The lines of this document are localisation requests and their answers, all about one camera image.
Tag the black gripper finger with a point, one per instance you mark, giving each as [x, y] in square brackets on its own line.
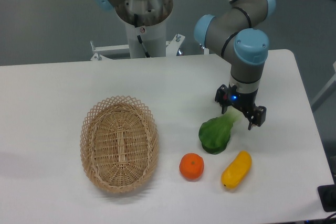
[256, 116]
[221, 97]

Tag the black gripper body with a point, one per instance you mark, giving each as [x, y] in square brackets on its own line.
[244, 102]

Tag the green leafy vegetable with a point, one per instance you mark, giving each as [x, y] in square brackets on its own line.
[214, 134]

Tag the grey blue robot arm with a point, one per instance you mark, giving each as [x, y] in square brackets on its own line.
[233, 37]

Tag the yellow mango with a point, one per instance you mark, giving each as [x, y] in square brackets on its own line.
[237, 170]

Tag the orange tangerine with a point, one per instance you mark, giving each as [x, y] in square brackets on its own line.
[191, 166]

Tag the black device at edge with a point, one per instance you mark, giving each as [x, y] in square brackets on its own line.
[327, 197]

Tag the woven wicker basket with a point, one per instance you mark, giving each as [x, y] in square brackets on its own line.
[119, 144]

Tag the white metal base frame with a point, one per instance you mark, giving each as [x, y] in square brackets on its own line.
[140, 46]

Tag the white frame at right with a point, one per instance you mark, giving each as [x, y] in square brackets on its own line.
[323, 94]

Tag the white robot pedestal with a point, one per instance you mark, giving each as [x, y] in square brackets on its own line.
[142, 17]

